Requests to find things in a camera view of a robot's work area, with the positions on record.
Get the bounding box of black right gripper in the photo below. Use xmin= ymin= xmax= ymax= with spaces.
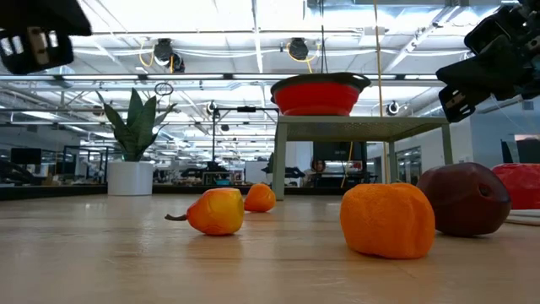
xmin=436 ymin=37 xmax=540 ymax=124

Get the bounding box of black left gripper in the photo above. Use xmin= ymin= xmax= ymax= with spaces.
xmin=0 ymin=0 xmax=93 ymax=76

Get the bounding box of dark red pomegranate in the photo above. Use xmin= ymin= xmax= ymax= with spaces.
xmin=416 ymin=162 xmax=512 ymax=237

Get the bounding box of red collapsible colander grey rim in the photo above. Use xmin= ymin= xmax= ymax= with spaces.
xmin=269 ymin=71 xmax=372 ymax=117

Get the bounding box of small orange-yellow peach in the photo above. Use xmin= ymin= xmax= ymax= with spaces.
xmin=243 ymin=182 xmax=278 ymax=214

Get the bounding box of yellow-red pear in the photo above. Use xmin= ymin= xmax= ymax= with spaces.
xmin=164 ymin=187 xmax=246 ymax=236

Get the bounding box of orange fruit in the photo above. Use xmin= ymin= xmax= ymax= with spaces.
xmin=339 ymin=182 xmax=436 ymax=260

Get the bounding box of dark screen panel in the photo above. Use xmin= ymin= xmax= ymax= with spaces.
xmin=500 ymin=137 xmax=540 ymax=166

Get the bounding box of black monitor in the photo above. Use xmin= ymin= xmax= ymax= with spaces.
xmin=312 ymin=141 xmax=368 ymax=162
xmin=10 ymin=147 xmax=42 ymax=166

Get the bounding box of green perforated metal shelf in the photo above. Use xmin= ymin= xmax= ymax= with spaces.
xmin=272 ymin=116 xmax=455 ymax=202

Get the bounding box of snake plant in white pot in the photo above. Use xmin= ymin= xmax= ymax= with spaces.
xmin=95 ymin=87 xmax=178 ymax=197

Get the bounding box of person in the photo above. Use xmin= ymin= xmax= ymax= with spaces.
xmin=310 ymin=158 xmax=334 ymax=187

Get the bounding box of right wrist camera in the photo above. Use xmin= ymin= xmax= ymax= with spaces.
xmin=463 ymin=7 xmax=521 ymax=56

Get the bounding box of black hanging cable ring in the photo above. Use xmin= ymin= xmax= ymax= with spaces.
xmin=154 ymin=81 xmax=175 ymax=97

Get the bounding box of black aluminium table frame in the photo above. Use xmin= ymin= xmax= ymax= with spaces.
xmin=0 ymin=183 xmax=423 ymax=203

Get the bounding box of black metal frame rig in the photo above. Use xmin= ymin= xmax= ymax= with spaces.
xmin=212 ymin=106 xmax=280 ymax=187

